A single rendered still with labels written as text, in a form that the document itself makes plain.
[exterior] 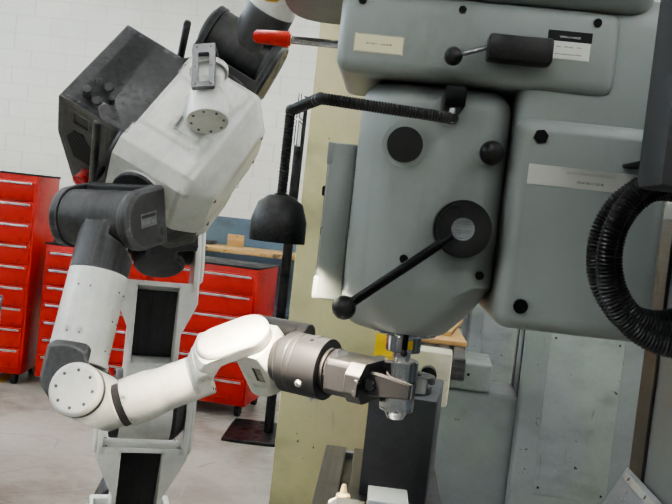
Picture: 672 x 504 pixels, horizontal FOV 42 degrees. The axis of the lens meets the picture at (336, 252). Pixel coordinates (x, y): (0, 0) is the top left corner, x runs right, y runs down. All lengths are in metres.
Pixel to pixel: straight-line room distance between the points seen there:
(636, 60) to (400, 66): 0.28
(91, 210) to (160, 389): 0.30
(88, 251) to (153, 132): 0.24
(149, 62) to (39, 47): 9.61
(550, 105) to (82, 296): 0.72
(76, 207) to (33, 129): 9.66
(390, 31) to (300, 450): 2.13
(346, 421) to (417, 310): 1.90
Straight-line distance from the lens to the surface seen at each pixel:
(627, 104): 1.11
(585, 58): 1.10
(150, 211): 1.40
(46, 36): 11.14
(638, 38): 1.13
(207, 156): 1.45
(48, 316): 6.26
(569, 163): 1.08
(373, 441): 1.57
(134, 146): 1.45
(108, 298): 1.35
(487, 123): 1.09
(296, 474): 3.05
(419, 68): 1.07
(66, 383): 1.30
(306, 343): 1.23
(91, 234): 1.37
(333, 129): 2.91
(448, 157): 1.08
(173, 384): 1.29
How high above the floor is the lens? 1.47
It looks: 3 degrees down
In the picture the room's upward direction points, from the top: 6 degrees clockwise
